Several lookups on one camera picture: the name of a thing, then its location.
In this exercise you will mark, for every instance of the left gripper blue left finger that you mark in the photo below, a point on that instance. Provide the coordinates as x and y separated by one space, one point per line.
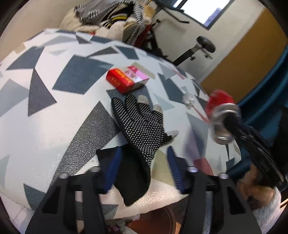
109 160

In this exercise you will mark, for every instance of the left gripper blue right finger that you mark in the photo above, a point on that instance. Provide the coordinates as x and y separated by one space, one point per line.
177 167

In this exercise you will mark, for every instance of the black white dotted glove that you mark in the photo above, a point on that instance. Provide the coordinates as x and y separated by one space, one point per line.
142 127

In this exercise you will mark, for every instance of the clear plastic wrap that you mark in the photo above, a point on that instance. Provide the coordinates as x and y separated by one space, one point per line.
188 100

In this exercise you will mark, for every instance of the red cigarette box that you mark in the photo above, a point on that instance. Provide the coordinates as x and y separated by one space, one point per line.
127 79

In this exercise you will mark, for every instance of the brown round trash bin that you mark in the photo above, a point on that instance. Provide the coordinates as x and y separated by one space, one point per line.
164 220

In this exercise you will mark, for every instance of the person's right hand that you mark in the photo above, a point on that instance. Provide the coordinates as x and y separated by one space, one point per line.
255 195

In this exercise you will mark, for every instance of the white fluffy sleeve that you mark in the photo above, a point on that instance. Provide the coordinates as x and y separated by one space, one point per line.
267 215

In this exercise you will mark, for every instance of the geometric patterned folding table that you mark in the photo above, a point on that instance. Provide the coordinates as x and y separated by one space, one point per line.
56 111

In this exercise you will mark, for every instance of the pile of clothes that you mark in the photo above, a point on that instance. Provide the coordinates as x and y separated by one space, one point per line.
118 20

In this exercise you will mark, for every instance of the window with dark frame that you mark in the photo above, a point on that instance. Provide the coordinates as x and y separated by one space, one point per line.
203 12

